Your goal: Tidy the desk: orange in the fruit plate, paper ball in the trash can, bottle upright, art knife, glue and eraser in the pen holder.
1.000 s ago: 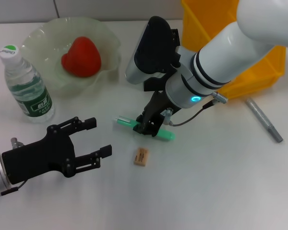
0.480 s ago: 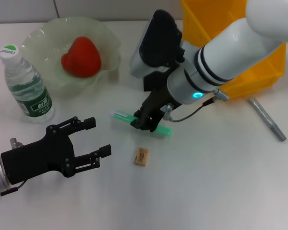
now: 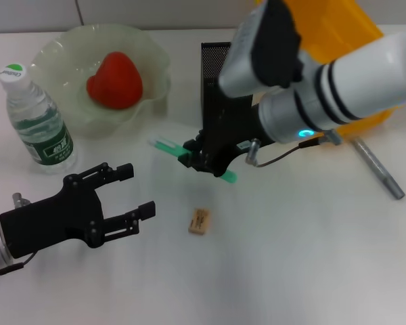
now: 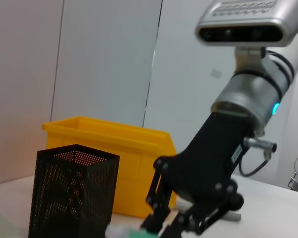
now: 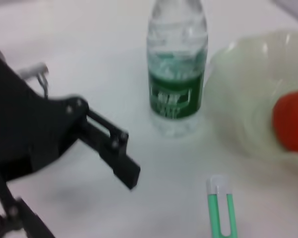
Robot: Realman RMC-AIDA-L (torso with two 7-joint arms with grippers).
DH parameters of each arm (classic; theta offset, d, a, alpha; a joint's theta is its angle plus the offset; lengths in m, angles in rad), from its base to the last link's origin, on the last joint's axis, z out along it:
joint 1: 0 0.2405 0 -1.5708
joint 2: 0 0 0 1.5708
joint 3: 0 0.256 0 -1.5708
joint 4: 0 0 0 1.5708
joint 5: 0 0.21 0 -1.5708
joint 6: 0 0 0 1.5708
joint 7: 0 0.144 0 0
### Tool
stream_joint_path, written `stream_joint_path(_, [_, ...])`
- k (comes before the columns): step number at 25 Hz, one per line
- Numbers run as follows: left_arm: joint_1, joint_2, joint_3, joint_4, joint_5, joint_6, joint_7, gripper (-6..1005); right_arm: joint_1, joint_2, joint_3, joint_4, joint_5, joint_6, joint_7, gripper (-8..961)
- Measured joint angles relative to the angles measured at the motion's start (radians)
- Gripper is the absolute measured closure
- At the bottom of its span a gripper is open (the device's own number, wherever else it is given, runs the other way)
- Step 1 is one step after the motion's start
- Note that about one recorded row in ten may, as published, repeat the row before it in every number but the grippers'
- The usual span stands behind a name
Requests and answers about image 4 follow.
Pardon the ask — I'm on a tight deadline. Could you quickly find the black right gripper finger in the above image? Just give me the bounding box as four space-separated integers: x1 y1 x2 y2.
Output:
140 171 179 233
158 182 245 236

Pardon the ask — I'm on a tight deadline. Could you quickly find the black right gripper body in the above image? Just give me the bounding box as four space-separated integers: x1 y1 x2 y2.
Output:
153 111 254 206

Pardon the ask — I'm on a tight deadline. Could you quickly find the yellow plastic bin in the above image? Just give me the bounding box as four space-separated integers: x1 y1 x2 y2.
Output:
41 116 177 219

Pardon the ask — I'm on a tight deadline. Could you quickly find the right gripper connector cable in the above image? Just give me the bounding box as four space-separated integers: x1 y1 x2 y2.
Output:
238 137 278 177

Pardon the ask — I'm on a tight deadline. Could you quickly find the black mesh pen holder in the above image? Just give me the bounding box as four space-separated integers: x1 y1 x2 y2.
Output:
28 144 120 238

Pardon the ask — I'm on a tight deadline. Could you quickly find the green pen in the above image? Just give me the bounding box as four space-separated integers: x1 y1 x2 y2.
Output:
105 224 159 238

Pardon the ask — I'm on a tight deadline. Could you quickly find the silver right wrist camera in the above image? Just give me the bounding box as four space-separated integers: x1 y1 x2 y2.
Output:
195 0 298 48

